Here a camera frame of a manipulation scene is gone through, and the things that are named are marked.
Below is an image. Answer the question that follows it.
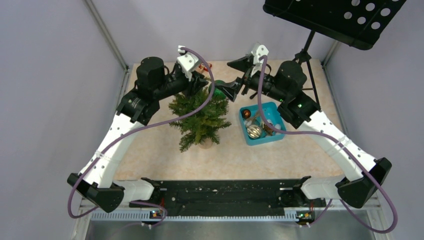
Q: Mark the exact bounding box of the green glitter ball ornament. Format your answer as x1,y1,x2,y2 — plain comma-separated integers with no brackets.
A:
211,80,227,100

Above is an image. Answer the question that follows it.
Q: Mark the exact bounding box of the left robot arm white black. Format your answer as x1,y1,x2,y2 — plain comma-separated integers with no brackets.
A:
67,53,211,213

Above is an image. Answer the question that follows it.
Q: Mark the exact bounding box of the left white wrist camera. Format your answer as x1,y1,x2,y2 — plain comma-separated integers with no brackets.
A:
176,45,201,82

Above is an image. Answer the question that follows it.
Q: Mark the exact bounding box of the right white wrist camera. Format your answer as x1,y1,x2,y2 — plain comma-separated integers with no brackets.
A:
249,42,269,77

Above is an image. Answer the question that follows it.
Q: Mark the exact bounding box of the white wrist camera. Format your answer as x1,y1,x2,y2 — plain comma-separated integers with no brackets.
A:
249,42,269,77
176,45,201,82

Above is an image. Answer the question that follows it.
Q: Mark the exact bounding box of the silver striped ball ornament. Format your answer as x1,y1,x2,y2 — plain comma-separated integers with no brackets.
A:
246,124,263,140

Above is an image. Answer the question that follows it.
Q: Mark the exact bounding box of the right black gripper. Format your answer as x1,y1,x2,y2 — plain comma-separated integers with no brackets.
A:
214,56,288,103

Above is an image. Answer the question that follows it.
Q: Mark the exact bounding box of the pine cone ornament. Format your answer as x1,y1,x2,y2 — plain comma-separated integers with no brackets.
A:
262,123,275,136

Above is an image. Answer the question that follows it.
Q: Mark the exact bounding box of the teal plastic tray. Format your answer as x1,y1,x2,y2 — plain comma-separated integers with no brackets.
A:
238,102,286,146

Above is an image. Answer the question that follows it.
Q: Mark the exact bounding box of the red gift box ornament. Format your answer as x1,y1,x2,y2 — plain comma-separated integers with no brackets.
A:
197,62,213,73

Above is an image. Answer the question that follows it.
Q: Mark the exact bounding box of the black music stand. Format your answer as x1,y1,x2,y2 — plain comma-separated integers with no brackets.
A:
291,0,408,117

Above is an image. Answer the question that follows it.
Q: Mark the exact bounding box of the copper shiny ball ornament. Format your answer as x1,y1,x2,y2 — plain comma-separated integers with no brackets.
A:
241,109,252,119

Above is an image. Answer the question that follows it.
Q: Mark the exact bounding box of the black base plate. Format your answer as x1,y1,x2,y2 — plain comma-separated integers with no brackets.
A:
147,179,326,217

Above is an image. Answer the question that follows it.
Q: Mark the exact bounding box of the small green christmas tree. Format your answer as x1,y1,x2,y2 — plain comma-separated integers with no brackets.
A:
168,86,231,153

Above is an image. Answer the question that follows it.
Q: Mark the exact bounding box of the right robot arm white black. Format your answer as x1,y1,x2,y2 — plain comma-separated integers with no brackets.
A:
217,56,392,209

